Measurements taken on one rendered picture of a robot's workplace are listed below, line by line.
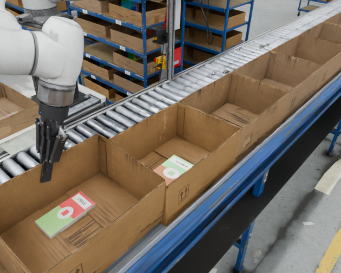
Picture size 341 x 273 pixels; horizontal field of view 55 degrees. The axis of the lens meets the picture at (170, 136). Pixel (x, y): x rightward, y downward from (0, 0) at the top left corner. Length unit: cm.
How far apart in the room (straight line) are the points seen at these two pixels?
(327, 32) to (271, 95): 119
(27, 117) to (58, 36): 99
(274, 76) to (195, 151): 82
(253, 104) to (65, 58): 99
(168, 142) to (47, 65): 67
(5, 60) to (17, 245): 50
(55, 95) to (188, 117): 61
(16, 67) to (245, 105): 110
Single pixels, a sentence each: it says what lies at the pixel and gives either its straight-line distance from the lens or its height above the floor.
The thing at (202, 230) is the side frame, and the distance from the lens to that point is 111.
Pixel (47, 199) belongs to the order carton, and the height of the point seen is 95.
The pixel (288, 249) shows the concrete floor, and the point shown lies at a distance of 221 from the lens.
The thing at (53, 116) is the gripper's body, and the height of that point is 124.
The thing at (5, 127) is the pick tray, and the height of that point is 80.
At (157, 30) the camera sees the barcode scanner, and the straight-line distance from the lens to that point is 201.
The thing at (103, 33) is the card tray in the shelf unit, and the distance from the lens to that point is 297.
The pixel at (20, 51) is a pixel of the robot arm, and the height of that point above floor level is 142.
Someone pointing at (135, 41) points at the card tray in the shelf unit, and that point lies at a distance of 267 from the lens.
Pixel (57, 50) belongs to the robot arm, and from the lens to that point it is 82.
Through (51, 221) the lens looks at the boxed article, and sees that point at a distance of 102.
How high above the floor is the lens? 169
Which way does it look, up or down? 35 degrees down
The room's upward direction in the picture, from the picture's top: 2 degrees clockwise
